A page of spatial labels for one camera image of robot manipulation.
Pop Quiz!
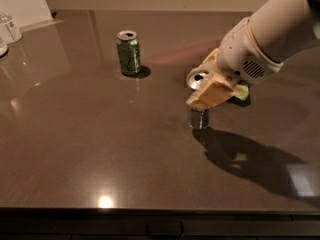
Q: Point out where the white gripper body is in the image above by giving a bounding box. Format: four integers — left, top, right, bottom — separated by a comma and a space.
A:
216, 17, 283, 85

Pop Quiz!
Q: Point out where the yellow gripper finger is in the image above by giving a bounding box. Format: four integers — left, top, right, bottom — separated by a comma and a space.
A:
200, 49, 218, 73
186, 75, 234, 111

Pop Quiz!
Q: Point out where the silver redbull can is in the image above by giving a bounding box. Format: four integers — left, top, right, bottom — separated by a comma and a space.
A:
186, 69, 210, 130

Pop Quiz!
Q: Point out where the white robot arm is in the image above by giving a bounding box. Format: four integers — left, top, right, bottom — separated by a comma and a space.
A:
187, 0, 320, 111

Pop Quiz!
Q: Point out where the green rice chip bag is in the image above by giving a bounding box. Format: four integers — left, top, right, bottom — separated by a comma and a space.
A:
234, 84, 250, 101

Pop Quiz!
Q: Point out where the green soda can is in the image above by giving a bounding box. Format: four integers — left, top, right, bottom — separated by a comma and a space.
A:
116, 30, 141, 76

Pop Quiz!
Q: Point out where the clear plastic water bottle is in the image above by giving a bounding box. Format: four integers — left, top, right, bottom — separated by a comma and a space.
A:
0, 11, 22, 44

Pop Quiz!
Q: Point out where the white container at left edge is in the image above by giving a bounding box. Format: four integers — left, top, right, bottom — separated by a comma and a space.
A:
0, 37, 8, 57

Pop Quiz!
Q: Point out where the black drawer handle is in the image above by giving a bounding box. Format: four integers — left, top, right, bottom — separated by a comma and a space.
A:
145, 222, 185, 240

